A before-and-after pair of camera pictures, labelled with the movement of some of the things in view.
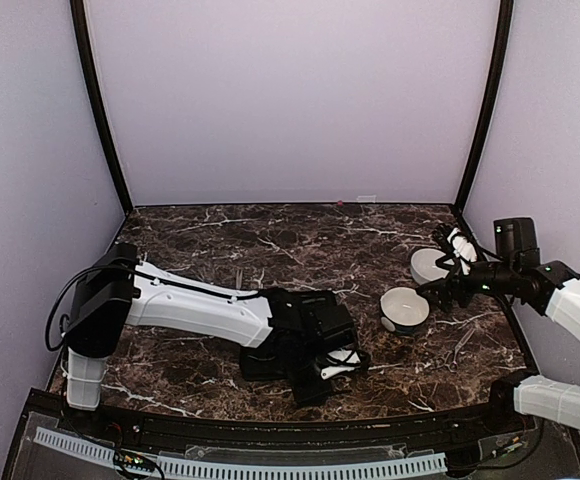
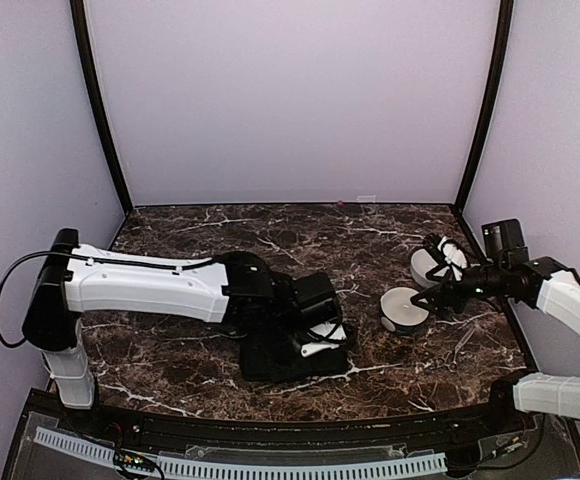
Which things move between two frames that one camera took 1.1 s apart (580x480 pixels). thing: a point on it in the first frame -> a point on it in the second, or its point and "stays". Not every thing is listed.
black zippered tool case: [292, 315] stays
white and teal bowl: [406, 309] stays
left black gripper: [306, 396] -> [309, 364]
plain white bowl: [423, 268] stays
